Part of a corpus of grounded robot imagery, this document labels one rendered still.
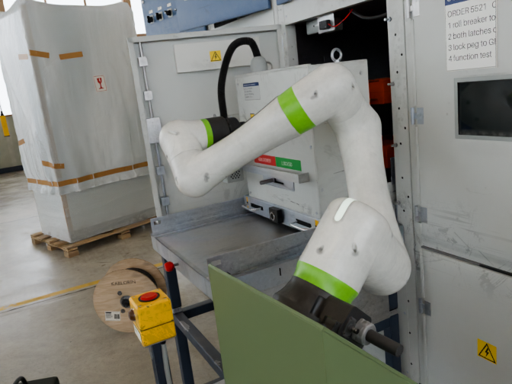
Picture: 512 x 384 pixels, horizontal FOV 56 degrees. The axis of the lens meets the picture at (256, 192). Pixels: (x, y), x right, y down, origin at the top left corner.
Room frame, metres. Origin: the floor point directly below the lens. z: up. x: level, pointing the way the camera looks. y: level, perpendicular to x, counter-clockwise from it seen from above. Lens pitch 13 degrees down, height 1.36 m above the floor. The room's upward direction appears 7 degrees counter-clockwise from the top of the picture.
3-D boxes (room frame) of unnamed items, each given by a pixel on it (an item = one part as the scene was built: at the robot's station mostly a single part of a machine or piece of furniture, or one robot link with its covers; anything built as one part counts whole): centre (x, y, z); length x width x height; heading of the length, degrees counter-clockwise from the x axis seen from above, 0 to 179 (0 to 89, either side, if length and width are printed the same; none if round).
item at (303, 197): (1.65, -0.08, 1.15); 0.48 x 0.01 x 0.48; 27
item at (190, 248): (1.62, -0.03, 0.82); 0.68 x 0.62 x 0.06; 117
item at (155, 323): (1.05, 0.28, 0.85); 0.08 x 0.08 x 0.10; 27
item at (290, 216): (1.65, -0.09, 0.90); 0.54 x 0.05 x 0.06; 27
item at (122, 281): (2.72, 0.82, 0.20); 0.40 x 0.22 x 0.40; 88
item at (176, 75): (2.02, 0.12, 1.21); 0.63 x 0.07 x 0.74; 105
